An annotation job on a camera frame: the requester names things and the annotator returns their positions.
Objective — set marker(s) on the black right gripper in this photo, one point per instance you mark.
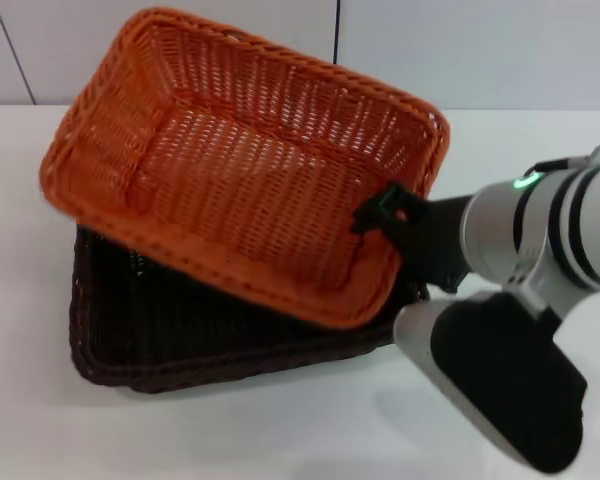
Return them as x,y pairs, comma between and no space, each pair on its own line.
432,240

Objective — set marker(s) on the orange woven plastic basket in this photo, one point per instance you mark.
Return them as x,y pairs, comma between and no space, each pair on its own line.
230,175

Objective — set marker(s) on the dark brown woven basket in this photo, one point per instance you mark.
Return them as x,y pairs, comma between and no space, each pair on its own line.
180,340

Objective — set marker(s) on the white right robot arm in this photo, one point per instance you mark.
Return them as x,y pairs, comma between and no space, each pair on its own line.
500,225

